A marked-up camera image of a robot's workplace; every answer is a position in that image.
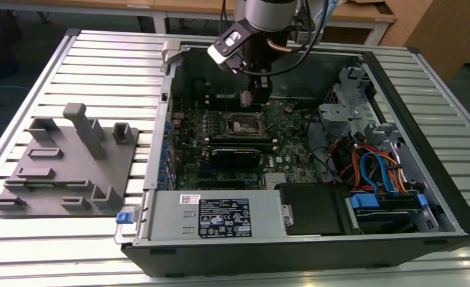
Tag green RAM stick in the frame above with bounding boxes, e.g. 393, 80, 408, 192
25, 181, 66, 188

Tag grey parts rack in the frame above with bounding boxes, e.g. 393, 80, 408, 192
0, 102, 139, 216

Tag silver chipset heatsink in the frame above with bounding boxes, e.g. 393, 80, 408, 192
264, 172, 286, 184

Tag wooden desk white frame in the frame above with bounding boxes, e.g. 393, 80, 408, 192
165, 0, 397, 46
0, 0, 167, 34

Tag RAM slot white clips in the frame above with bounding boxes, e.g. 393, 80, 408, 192
209, 146, 278, 152
207, 139, 277, 145

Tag silver power supply unit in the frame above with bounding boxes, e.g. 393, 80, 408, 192
137, 190, 289, 243

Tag grey plastic case latch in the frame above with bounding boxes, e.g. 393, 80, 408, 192
159, 40, 186, 74

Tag RAM slot black clips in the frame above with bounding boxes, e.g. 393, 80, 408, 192
209, 143, 278, 148
207, 136, 277, 141

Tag orange red power wires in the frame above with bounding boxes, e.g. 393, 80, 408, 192
337, 143, 414, 195

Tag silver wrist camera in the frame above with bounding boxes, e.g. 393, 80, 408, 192
206, 23, 253, 74

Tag CPU socket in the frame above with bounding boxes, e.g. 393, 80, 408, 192
226, 112, 270, 135

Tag hard disk in blue carrier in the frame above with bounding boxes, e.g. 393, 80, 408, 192
348, 193, 426, 236

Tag wooden cabinet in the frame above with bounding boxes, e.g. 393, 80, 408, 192
378, 0, 470, 83

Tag silver CPU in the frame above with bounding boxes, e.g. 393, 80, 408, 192
238, 90, 254, 109

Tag black expansion slot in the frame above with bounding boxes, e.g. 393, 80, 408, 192
197, 179, 265, 190

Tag blue wire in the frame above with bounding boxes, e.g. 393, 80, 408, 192
360, 152, 398, 197

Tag green motherboard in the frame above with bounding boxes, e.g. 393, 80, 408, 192
169, 100, 318, 191

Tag graphics card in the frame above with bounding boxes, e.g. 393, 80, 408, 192
209, 146, 262, 169

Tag metal drive cage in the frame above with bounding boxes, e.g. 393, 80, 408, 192
317, 67, 405, 156

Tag black camera cable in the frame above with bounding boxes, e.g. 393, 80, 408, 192
217, 0, 334, 76

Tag black PC case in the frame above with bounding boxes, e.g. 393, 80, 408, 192
113, 40, 470, 277

